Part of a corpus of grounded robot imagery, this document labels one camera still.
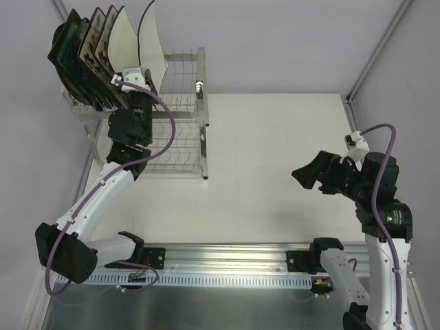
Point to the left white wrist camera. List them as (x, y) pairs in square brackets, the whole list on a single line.
[(134, 75)]

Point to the aluminium frame rail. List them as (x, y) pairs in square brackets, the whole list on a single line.
[(220, 256)]

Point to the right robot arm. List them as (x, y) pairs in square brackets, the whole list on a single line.
[(387, 225)]

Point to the cream floral square plate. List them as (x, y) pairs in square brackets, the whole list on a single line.
[(90, 41)]

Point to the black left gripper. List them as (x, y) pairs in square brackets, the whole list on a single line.
[(138, 97)]

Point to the round silver-rimmed cream plate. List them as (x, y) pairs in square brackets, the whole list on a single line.
[(64, 78)]

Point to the white slotted cable duct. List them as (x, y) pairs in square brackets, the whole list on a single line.
[(276, 281)]

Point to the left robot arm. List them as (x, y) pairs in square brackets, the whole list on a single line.
[(131, 133)]

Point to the stainless steel dish rack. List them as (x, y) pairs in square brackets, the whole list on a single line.
[(184, 91)]

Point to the dark square teal-centre plate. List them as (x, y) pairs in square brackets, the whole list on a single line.
[(65, 55)]

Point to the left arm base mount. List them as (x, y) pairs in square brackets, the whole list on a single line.
[(154, 257)]

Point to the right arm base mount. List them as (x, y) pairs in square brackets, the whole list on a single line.
[(301, 261)]

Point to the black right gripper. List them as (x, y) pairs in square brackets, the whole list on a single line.
[(325, 170)]

